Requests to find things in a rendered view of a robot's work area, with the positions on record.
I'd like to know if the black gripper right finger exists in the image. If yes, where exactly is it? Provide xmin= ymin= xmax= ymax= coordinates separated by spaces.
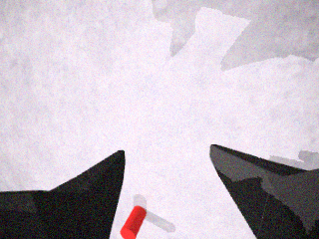
xmin=209 ymin=144 xmax=319 ymax=239

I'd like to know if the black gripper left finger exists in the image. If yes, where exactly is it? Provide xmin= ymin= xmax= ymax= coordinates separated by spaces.
xmin=0 ymin=150 xmax=126 ymax=239

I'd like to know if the red marker cap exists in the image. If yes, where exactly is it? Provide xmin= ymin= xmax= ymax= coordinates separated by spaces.
xmin=120 ymin=205 xmax=146 ymax=239

